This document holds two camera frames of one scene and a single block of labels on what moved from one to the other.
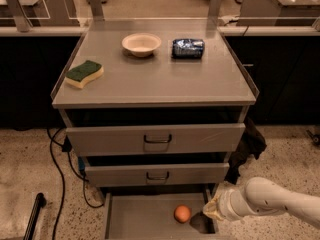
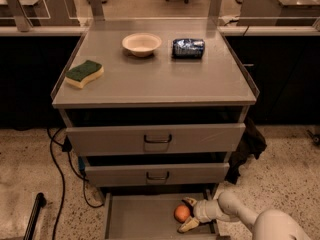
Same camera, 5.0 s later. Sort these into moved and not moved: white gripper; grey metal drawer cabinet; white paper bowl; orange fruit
Moved: white gripper
Not moved: white paper bowl; grey metal drawer cabinet; orange fruit
